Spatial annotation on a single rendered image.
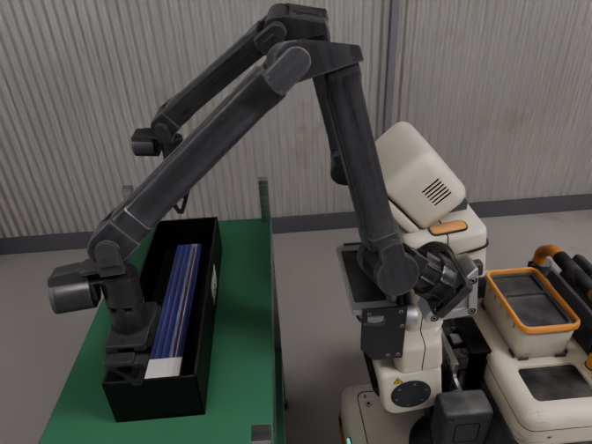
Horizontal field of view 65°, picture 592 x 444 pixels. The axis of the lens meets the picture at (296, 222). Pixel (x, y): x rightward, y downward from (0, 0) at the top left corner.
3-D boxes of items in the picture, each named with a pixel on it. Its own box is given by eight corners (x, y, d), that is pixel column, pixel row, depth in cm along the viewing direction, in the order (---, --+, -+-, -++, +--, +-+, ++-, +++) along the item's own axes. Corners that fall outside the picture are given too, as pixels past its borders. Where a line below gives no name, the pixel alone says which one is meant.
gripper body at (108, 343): (106, 355, 75) (94, 321, 71) (122, 312, 84) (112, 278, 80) (146, 352, 75) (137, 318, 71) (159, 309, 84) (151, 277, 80)
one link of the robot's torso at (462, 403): (445, 373, 146) (455, 314, 133) (482, 459, 122) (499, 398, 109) (360, 381, 145) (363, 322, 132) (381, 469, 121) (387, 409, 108)
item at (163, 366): (180, 399, 94) (177, 388, 92) (144, 402, 94) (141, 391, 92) (203, 253, 137) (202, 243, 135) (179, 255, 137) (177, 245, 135)
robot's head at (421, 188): (440, 155, 109) (400, 112, 103) (476, 199, 91) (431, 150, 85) (392, 195, 114) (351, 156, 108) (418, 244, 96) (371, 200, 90)
